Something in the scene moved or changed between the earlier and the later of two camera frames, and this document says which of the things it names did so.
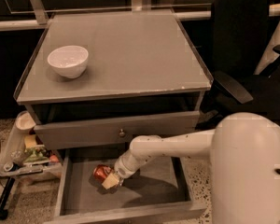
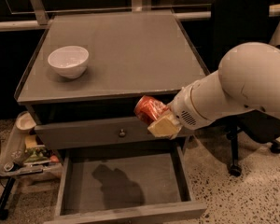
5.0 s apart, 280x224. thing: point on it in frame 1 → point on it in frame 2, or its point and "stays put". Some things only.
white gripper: (122, 170) → (182, 106)
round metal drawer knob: (121, 133) stays put
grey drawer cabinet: (94, 83) stays put
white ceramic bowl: (69, 61) stays put
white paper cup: (24, 120) stays put
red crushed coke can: (101, 172) → (148, 109)
